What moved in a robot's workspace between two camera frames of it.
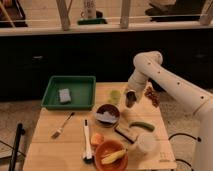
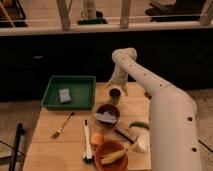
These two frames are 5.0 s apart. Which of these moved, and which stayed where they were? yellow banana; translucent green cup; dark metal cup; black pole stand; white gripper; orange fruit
Moved: white gripper; dark metal cup
Stayed: orange fruit; black pole stand; translucent green cup; yellow banana
